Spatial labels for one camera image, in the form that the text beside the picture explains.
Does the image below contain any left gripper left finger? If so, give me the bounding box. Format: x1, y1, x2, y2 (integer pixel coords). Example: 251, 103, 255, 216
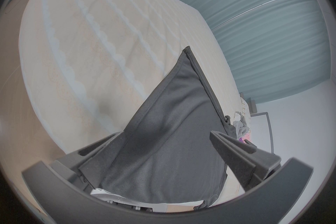
50, 132, 124, 189

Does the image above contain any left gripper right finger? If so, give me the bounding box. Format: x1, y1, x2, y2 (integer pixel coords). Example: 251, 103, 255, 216
209, 131, 282, 189

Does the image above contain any black T-shirt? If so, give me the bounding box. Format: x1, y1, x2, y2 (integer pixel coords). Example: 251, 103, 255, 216
78, 46, 238, 209

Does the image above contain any grey bedside table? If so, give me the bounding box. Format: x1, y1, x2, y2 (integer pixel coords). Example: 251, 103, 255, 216
240, 92, 256, 113

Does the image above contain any grey garment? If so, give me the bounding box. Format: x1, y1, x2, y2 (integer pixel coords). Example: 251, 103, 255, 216
232, 111, 248, 137

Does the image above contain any white printed pillow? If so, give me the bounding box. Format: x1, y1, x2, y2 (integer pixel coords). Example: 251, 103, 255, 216
239, 97, 250, 120

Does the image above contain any bed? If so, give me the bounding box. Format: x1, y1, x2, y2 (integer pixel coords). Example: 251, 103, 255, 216
18, 0, 275, 209

